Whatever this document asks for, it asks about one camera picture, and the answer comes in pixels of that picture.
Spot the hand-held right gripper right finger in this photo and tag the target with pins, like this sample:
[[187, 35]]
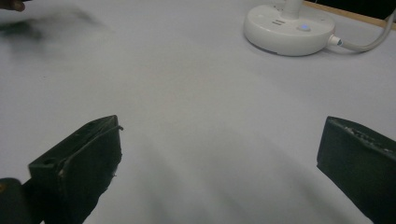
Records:
[[358, 158]]

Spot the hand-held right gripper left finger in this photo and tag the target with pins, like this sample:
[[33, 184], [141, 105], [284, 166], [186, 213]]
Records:
[[84, 168]]

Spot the white desk lamp base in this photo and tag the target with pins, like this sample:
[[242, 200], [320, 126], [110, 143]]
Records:
[[288, 32]]

